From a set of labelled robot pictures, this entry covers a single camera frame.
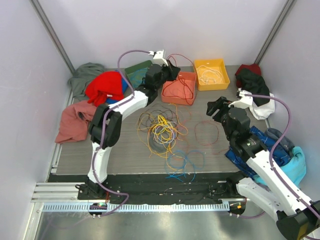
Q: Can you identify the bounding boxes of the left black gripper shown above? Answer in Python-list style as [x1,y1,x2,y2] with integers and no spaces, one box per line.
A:
[155,60,180,91]

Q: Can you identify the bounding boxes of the white cable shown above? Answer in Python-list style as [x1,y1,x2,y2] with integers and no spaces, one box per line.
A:
[195,64,222,85]

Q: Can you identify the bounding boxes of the short blue cable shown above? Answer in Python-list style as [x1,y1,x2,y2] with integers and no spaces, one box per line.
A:
[164,149,206,182]

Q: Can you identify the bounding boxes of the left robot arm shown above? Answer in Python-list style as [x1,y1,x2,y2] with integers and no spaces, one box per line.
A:
[79,61,181,200]

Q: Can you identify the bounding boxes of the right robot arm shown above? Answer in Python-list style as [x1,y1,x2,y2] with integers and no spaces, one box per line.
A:
[206,96,320,240]

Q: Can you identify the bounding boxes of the orange plastic bin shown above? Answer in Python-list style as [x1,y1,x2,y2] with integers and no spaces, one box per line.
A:
[161,71,197,106]

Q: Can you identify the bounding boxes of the green plastic bin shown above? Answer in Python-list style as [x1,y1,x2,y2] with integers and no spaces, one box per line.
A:
[124,60,152,89]

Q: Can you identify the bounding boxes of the yellow plastic bin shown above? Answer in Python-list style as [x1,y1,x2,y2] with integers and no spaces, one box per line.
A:
[194,58,230,91]

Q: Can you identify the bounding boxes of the black cloth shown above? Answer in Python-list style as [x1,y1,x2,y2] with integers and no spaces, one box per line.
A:
[235,68,270,96]

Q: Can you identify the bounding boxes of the white cloth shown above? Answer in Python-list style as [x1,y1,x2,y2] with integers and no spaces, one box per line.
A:
[248,98,276,120]

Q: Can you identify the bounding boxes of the dark red cloth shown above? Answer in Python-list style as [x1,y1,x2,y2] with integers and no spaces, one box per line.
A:
[235,63,262,81]

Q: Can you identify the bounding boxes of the grey blue cloth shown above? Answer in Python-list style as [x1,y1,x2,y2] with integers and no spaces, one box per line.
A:
[264,127,296,157]

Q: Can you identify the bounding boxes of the blue plaid shirt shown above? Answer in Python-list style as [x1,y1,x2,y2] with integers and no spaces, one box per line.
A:
[225,126,293,179]

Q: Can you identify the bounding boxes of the cyan cloth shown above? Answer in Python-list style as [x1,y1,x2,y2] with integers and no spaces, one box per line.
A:
[252,146,307,188]

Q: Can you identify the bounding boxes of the pink cloth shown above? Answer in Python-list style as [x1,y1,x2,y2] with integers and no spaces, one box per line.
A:
[55,100,97,144]

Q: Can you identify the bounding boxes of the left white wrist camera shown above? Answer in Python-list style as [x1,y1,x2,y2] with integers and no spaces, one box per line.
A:
[152,49,168,66]

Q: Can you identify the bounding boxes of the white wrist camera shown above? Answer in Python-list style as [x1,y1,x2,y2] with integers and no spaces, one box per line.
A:
[228,90,254,109]
[152,49,168,66]

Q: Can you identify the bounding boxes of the thin dark red cable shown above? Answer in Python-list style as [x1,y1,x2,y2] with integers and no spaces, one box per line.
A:
[182,112,228,155]

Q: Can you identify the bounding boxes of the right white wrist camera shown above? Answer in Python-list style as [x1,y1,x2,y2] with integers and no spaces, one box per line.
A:
[228,90,254,109]

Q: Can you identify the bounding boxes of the brown cable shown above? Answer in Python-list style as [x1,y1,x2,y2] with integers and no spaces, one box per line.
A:
[138,103,178,136]

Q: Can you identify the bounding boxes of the yellow cable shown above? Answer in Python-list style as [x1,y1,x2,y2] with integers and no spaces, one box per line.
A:
[149,114,188,148]

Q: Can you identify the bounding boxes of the grey cable coil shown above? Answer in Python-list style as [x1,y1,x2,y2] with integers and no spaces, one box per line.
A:
[149,134,171,154]

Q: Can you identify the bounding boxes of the right aluminium frame post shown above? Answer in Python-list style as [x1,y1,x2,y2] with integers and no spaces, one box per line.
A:
[254,0,297,65]

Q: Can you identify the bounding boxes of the aluminium frame post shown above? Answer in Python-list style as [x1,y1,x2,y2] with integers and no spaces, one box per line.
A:
[254,0,297,65]
[29,0,75,74]

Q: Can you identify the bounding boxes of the left aluminium frame post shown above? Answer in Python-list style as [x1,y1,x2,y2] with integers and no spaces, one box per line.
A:
[29,0,75,74]

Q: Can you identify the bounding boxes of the aluminium rail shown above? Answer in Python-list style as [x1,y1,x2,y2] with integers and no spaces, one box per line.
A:
[31,182,82,203]

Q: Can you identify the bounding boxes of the slotted cable duct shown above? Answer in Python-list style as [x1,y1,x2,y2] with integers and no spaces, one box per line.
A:
[42,202,230,213]

